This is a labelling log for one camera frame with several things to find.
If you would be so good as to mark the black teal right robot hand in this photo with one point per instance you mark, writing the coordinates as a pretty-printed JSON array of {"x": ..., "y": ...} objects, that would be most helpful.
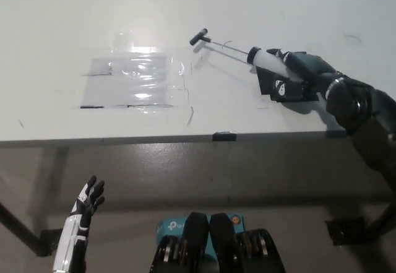
[{"x": 315, "y": 67}]

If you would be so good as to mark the short black tape strip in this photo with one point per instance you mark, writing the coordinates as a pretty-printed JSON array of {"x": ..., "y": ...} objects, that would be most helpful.
[{"x": 224, "y": 136}]

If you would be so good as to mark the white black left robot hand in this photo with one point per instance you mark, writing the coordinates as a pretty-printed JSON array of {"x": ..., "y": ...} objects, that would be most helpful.
[{"x": 69, "y": 242}]

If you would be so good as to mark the clear plastic sheet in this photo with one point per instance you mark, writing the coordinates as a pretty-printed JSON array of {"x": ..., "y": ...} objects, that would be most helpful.
[{"x": 127, "y": 82}]

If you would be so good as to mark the small white air pump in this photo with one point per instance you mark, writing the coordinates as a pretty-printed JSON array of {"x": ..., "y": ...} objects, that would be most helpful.
[{"x": 267, "y": 61}]

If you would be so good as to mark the black floor tape patch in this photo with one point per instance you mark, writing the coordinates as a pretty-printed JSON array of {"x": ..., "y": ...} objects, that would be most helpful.
[
  {"x": 49, "y": 242},
  {"x": 346, "y": 229}
]

